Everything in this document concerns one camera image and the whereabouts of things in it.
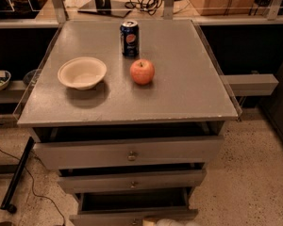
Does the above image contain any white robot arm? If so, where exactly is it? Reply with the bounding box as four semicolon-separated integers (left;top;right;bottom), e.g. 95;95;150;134
142;218;200;226

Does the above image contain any grey wooden drawer cabinet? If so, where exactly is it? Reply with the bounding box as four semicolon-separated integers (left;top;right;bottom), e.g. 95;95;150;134
16;18;240;226

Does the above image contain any grey top drawer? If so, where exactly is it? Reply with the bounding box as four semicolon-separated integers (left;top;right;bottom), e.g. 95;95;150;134
34;136;224;170

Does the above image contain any grey middle drawer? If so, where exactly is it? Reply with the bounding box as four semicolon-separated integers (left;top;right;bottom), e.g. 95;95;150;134
58;169;207;194

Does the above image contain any red apple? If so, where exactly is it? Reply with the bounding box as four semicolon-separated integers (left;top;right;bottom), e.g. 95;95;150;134
130;59;155;85

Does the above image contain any white paper bowl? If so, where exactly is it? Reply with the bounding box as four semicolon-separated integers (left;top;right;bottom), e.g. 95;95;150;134
58;56;107;90

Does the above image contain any blue pepsi can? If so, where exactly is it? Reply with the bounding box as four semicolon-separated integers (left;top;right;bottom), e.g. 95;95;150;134
120;20;139;57

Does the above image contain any black monitor stand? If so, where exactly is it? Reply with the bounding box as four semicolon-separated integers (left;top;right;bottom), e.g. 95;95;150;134
77;0;132;18

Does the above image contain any dark round dish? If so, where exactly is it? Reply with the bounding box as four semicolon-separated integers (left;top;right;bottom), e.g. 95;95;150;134
23;69;42;86

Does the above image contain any black bar on floor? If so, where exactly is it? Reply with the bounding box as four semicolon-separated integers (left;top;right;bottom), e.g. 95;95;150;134
0;137;34;214

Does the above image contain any black floor cable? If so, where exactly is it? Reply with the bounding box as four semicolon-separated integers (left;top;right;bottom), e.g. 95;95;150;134
0;133;67;226

